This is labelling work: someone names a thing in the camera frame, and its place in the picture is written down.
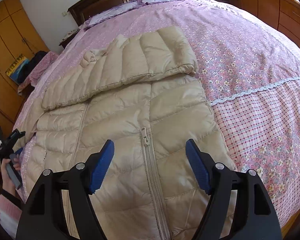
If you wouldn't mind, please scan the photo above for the pink floral bedspread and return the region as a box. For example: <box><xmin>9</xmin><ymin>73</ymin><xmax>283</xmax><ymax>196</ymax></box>
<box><xmin>15</xmin><ymin>0</ymin><xmax>300</xmax><ymax>226</ymax></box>

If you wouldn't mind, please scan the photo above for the chair with pink floral cover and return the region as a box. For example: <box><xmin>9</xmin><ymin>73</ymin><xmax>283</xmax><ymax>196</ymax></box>
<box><xmin>17</xmin><ymin>51</ymin><xmax>59</xmax><ymax>95</ymax></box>

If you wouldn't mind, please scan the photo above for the purple frilled left pillow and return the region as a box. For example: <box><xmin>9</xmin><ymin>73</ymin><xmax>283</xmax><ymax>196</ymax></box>
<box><xmin>83</xmin><ymin>1</ymin><xmax>140</xmax><ymax>30</ymax></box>

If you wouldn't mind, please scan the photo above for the dark wooden nightstand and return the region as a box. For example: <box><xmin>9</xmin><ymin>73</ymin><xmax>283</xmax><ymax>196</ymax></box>
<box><xmin>59</xmin><ymin>28</ymin><xmax>79</xmax><ymax>49</ymax></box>

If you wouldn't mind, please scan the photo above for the black clothing on chair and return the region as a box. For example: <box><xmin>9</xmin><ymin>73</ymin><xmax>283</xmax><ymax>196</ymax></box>
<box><xmin>17</xmin><ymin>50</ymin><xmax>47</xmax><ymax>84</ymax></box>

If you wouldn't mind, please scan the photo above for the yellow blue book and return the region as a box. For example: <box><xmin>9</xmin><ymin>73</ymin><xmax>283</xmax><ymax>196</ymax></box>
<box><xmin>5</xmin><ymin>54</ymin><xmax>29</xmax><ymax>85</ymax></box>

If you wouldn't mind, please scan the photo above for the person's left hand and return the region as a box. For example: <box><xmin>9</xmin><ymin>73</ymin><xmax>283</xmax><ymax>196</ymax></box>
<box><xmin>1</xmin><ymin>154</ymin><xmax>21</xmax><ymax>197</ymax></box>

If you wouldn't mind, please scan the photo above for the pink sleeved left forearm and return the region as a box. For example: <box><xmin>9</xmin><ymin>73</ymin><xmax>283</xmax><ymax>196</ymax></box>
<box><xmin>0</xmin><ymin>190</ymin><xmax>22</xmax><ymax>239</ymax></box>

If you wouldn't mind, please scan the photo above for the yellow wooden wardrobe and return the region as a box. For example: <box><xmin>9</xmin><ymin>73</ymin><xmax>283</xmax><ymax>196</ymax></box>
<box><xmin>0</xmin><ymin>0</ymin><xmax>50</xmax><ymax>136</ymax></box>

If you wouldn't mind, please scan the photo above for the brown wooden dresser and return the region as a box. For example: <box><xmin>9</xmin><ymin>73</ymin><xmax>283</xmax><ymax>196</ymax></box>
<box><xmin>230</xmin><ymin>0</ymin><xmax>300</xmax><ymax>48</ymax></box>

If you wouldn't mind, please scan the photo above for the beige puffer down jacket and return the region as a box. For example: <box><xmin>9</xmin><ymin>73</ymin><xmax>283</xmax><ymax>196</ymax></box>
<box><xmin>17</xmin><ymin>26</ymin><xmax>236</xmax><ymax>239</ymax></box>

